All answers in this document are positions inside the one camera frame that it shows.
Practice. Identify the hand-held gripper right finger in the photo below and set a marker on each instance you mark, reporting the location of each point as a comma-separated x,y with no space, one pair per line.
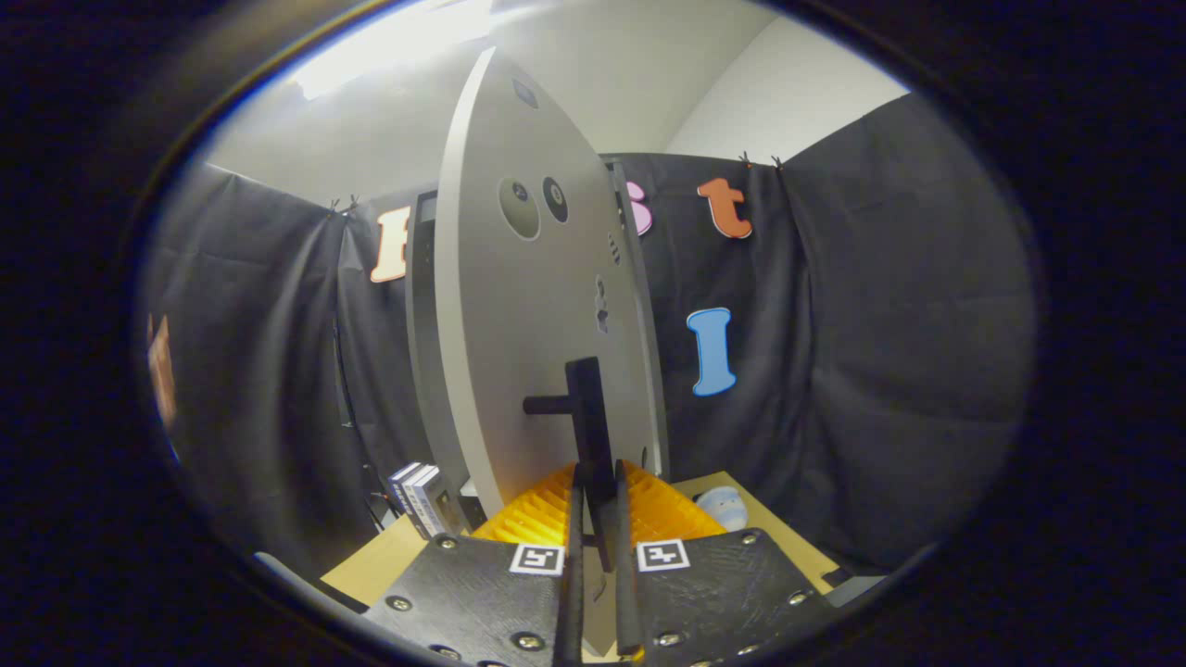
626,593

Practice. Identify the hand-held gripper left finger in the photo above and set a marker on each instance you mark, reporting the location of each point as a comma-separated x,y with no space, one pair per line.
570,593

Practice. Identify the pale blue plush toy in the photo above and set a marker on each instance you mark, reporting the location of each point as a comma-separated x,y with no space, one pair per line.
725,508

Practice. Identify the grey cabinet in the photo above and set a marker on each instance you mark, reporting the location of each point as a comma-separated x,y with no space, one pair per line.
422,324

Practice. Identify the black backdrop cloth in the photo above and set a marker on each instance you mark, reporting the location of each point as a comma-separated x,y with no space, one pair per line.
880,324

